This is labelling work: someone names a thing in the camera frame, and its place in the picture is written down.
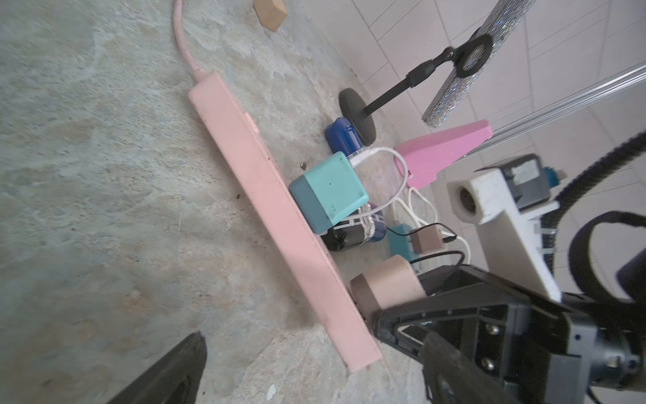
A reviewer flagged teal power strip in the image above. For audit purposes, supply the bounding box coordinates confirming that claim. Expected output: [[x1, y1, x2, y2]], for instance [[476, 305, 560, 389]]
[[387, 223, 418, 261]]

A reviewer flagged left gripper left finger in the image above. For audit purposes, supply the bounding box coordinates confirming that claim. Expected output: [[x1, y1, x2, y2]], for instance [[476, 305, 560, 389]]
[[109, 332, 207, 404]]

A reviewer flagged blue shaver near teal strip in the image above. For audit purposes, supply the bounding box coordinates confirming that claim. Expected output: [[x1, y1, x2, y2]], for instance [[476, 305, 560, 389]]
[[364, 210, 388, 242]]

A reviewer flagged black charging cable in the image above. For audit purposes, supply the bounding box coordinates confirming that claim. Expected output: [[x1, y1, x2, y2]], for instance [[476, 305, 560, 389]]
[[409, 249, 466, 271]]

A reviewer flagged pink power strip cord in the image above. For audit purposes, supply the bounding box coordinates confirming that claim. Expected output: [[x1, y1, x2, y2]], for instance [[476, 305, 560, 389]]
[[172, 0, 210, 82]]

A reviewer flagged white power strip cord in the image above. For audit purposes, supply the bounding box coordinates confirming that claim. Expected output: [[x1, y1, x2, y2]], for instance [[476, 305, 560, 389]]
[[390, 186, 473, 266]]

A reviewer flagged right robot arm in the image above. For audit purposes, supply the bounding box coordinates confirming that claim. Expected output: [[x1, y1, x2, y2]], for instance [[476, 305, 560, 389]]
[[356, 134, 645, 403]]

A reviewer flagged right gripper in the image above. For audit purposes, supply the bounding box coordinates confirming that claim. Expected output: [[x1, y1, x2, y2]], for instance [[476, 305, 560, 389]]
[[372, 267, 645, 403]]

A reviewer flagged pink USB charger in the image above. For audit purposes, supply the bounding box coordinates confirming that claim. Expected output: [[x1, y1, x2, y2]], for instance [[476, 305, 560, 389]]
[[410, 226, 445, 255]]

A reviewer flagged black microphone stand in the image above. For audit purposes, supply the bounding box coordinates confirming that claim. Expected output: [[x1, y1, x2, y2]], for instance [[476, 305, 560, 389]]
[[338, 32, 495, 147]]

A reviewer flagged white charging cable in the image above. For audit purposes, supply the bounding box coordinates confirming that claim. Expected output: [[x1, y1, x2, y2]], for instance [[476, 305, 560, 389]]
[[347, 145, 410, 223]]

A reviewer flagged pink metronome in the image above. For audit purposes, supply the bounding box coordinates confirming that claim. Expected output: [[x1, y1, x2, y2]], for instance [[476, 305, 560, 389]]
[[395, 120, 493, 190]]

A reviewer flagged black electric shaver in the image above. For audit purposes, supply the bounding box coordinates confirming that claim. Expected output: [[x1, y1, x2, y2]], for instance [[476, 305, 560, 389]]
[[321, 224, 376, 252]]

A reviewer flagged small wooden cube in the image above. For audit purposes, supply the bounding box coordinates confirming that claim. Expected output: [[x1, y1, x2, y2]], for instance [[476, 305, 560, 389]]
[[253, 0, 288, 31]]

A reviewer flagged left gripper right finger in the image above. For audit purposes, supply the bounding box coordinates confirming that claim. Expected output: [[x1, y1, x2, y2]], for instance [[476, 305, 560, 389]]
[[422, 332, 519, 403]]

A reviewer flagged black cable to pink charger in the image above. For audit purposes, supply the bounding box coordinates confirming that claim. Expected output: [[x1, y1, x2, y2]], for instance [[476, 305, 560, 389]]
[[385, 221, 459, 244]]

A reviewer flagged glitter microphone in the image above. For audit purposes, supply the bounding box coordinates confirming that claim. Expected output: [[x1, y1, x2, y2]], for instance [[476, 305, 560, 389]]
[[422, 0, 534, 128]]

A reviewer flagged teal USB charger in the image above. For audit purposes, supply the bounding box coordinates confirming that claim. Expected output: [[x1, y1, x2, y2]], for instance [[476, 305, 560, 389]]
[[289, 151, 369, 235]]

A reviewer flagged pink power strip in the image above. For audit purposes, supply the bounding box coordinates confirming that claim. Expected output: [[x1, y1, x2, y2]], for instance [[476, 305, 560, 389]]
[[188, 72, 382, 372]]

